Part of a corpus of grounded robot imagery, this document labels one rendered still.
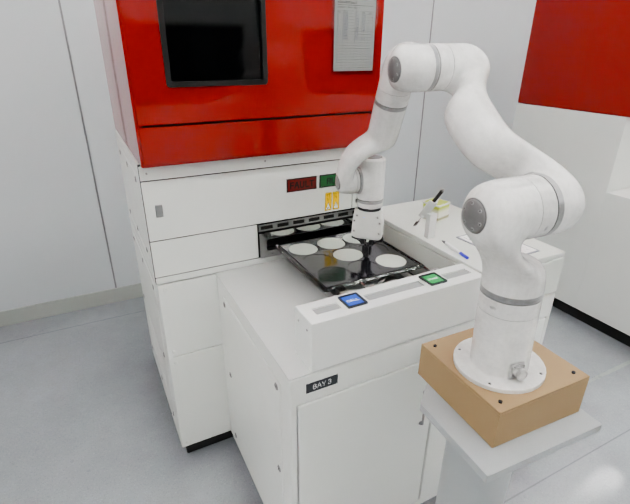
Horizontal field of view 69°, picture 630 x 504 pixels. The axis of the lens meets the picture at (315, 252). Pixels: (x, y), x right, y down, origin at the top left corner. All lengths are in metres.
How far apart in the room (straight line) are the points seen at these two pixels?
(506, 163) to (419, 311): 0.47
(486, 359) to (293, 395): 0.46
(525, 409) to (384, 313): 0.38
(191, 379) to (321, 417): 0.71
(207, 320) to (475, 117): 1.15
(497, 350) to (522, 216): 0.30
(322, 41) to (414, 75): 0.56
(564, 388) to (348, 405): 0.53
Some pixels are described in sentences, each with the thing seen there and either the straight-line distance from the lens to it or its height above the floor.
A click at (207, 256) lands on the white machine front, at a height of 0.89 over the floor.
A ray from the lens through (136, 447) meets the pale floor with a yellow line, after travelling 2.22.
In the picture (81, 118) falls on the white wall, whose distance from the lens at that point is 2.93.
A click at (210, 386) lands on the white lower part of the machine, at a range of 1.89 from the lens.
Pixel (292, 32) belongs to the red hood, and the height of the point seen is 1.58.
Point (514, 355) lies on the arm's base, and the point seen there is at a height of 0.98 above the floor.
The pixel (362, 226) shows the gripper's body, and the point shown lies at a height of 1.02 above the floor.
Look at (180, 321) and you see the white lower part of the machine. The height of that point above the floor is 0.66.
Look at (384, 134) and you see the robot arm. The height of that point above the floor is 1.33.
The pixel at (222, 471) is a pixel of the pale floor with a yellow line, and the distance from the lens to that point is 2.05.
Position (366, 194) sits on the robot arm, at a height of 1.13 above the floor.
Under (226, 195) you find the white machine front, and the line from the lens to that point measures 1.54.
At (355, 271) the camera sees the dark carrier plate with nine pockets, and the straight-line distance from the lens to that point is 1.45.
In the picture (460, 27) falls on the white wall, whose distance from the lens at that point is 3.98.
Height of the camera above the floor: 1.55
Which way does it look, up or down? 25 degrees down
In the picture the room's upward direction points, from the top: straight up
